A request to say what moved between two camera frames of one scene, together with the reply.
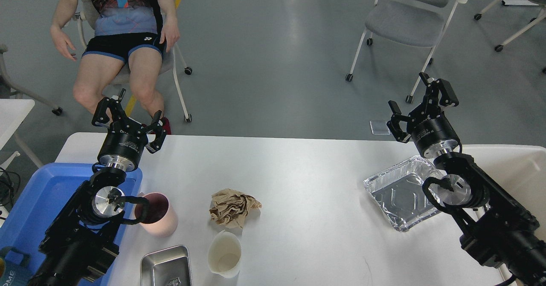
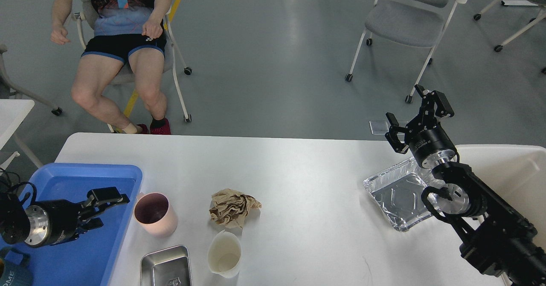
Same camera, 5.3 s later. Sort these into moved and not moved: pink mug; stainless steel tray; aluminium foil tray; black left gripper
Moved: black left gripper
Not moved: pink mug; stainless steel tray; aluminium foil tray
